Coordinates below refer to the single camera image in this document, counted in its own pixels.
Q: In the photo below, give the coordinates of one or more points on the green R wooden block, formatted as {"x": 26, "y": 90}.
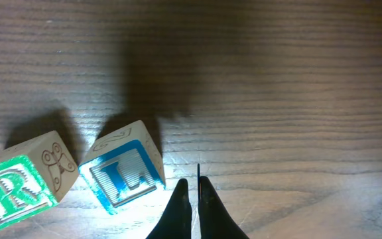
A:
{"x": 34, "y": 176}

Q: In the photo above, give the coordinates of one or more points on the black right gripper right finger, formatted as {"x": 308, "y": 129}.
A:
{"x": 215, "y": 221}

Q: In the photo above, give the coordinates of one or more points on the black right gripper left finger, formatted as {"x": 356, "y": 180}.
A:
{"x": 176, "y": 219}

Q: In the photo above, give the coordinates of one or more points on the blue L wooden block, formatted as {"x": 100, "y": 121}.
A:
{"x": 123, "y": 166}

